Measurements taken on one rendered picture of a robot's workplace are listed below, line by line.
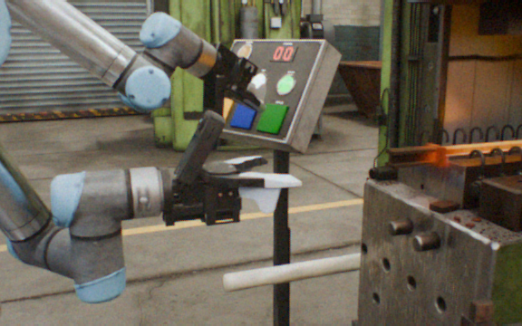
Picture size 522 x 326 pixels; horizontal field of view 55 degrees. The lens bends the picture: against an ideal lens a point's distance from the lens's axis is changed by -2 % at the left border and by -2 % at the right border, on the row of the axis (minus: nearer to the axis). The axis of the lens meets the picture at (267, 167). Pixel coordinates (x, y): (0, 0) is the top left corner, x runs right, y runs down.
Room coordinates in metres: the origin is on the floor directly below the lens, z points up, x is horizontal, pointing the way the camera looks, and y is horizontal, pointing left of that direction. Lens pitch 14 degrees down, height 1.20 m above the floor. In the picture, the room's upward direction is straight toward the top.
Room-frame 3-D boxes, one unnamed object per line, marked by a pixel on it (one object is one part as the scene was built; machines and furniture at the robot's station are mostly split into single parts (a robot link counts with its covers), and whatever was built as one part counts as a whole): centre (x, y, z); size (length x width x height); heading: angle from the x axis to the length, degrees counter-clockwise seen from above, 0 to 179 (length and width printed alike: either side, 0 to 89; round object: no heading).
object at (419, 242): (0.80, -0.26, 0.87); 0.04 x 0.03 x 0.03; 110
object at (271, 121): (1.27, -0.01, 1.01); 0.07 x 0.05 x 0.07; 45
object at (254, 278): (1.23, -0.10, 0.62); 0.44 x 0.05 x 0.05; 110
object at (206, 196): (0.76, 0.10, 0.97); 0.12 x 0.08 x 0.09; 110
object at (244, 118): (1.34, 0.06, 1.01); 0.07 x 0.05 x 0.07; 45
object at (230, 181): (0.74, 0.04, 0.99); 0.09 x 0.05 x 0.02; 74
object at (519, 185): (0.78, -0.42, 0.95); 0.12 x 0.08 x 0.06; 110
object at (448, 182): (1.00, -0.50, 0.96); 0.42 x 0.20 x 0.09; 110
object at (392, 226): (0.87, -0.24, 0.87); 0.04 x 0.03 x 0.03; 110
